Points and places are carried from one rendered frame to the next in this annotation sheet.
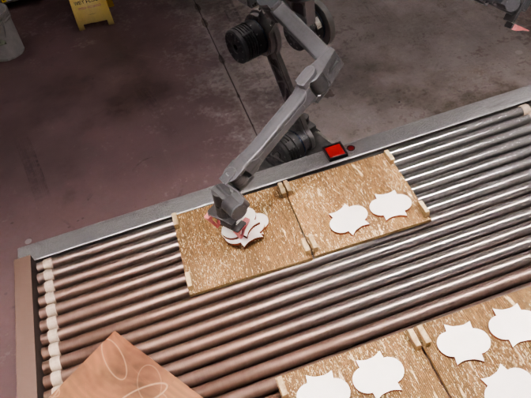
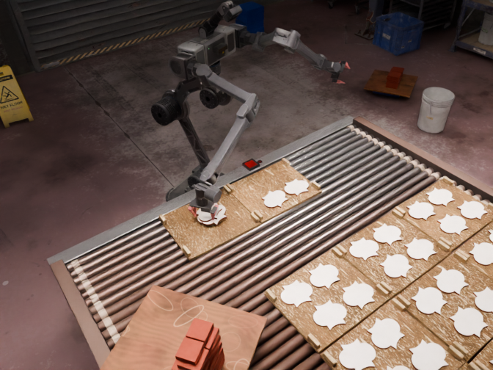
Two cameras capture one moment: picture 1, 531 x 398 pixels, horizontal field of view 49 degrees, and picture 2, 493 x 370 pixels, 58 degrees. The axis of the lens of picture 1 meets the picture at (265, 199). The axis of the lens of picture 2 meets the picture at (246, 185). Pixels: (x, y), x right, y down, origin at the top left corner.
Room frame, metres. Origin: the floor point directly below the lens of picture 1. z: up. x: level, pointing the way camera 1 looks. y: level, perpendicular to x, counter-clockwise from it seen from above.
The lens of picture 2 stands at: (-0.33, 0.57, 2.54)
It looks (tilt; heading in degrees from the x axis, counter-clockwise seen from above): 40 degrees down; 337
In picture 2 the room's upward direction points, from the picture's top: 3 degrees counter-clockwise
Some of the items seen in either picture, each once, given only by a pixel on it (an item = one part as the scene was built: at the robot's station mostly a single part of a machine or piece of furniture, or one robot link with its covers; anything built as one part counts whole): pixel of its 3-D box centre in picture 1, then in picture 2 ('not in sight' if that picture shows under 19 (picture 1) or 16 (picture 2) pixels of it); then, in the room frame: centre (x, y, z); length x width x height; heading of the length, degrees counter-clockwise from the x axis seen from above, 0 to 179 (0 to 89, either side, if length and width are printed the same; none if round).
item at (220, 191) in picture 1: (222, 196); (202, 191); (1.23, 0.13, 1.16); 0.07 x 0.06 x 0.07; 30
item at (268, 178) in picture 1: (293, 174); (227, 182); (1.54, -0.12, 0.89); 2.08 x 0.09 x 0.06; 101
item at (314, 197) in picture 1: (353, 201); (273, 189); (1.31, -0.30, 0.93); 0.41 x 0.35 x 0.02; 99
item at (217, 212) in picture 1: (224, 208); (202, 200); (1.24, 0.13, 1.10); 0.10 x 0.07 x 0.07; 48
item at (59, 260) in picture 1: (299, 183); (235, 186); (1.47, -0.13, 0.90); 1.95 x 0.05 x 0.05; 101
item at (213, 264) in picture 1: (239, 237); (208, 221); (1.25, 0.11, 0.93); 0.41 x 0.35 x 0.02; 98
